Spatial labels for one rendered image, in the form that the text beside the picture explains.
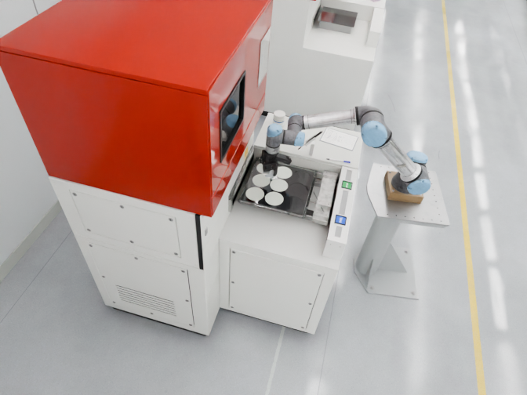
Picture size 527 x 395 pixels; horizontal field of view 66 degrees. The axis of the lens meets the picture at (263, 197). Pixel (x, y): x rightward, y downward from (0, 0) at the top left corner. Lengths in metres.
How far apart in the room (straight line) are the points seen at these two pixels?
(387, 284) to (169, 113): 2.19
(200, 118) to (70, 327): 1.93
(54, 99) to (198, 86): 0.56
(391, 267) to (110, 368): 1.99
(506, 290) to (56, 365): 3.07
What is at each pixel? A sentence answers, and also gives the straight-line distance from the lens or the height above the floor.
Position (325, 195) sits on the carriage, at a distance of 2.27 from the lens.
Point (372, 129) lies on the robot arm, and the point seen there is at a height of 1.37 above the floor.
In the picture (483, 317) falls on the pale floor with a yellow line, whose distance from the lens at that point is 3.28.
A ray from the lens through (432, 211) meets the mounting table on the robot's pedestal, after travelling 2.50.
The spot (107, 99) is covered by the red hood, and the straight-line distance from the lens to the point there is 1.46.
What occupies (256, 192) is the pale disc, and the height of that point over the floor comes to 0.90.
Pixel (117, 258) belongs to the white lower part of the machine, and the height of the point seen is 0.71.
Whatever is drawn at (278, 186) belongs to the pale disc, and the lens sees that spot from 2.25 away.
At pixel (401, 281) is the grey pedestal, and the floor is 0.01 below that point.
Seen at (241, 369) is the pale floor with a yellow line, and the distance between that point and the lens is 2.65.
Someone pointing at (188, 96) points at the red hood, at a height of 1.78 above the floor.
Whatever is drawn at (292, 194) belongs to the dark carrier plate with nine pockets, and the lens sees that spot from 2.21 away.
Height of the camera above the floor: 2.49
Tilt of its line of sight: 47 degrees down
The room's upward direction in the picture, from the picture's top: 6 degrees clockwise
